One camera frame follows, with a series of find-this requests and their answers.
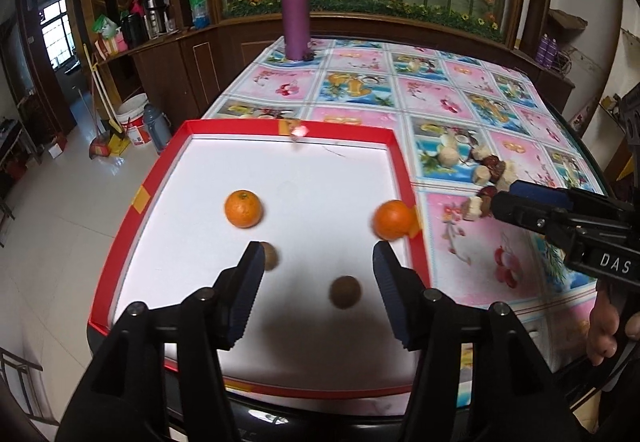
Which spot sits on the right hand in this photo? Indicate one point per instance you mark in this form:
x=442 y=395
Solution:
x=604 y=322

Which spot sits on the green label spray bottle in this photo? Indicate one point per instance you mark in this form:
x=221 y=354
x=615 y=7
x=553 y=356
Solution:
x=200 y=14

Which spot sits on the orange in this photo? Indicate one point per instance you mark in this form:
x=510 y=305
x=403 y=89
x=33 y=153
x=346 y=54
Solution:
x=393 y=220
x=243 y=209

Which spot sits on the purple thermos bottle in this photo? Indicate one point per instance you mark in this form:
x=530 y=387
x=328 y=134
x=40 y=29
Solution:
x=296 y=29

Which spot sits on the white yam chunk small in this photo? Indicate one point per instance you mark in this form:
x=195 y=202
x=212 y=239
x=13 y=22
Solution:
x=472 y=208

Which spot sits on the red date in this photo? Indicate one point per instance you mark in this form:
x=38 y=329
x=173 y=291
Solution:
x=487 y=191

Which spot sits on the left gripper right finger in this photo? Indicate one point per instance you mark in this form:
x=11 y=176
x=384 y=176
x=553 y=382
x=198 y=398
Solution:
x=401 y=291

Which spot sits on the red white box tray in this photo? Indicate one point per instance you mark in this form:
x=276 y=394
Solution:
x=318 y=329

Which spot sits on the orange on left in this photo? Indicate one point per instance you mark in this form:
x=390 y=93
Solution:
x=243 y=209

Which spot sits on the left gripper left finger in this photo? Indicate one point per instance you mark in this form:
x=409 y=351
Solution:
x=235 y=292

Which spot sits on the purple bottles on shelf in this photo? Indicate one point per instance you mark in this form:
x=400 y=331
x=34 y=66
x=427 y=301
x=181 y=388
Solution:
x=546 y=51

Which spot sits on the white yam chunk right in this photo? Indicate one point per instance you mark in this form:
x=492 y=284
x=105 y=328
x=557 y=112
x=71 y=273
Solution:
x=508 y=176

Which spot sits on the white plastic bucket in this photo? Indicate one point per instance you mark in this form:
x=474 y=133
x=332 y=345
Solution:
x=130 y=116

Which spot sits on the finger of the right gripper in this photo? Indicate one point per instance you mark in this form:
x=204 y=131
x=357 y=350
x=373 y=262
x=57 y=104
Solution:
x=555 y=197
x=550 y=222

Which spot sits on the brown longan fruit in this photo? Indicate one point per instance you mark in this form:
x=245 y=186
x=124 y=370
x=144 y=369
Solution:
x=485 y=209
x=345 y=292
x=271 y=256

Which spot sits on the orange on right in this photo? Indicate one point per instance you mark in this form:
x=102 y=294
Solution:
x=393 y=220

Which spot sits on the fruit pattern tablecloth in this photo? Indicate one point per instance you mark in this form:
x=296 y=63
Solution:
x=432 y=99

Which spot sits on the white yam chunk left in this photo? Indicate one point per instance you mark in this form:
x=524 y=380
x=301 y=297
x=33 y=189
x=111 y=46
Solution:
x=448 y=156

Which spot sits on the large white yam chunk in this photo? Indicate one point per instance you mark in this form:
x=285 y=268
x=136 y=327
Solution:
x=481 y=175

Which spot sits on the red dates pile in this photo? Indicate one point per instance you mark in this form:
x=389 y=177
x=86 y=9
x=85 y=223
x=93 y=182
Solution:
x=496 y=167

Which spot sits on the grey water jug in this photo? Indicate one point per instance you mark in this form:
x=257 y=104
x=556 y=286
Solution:
x=158 y=127

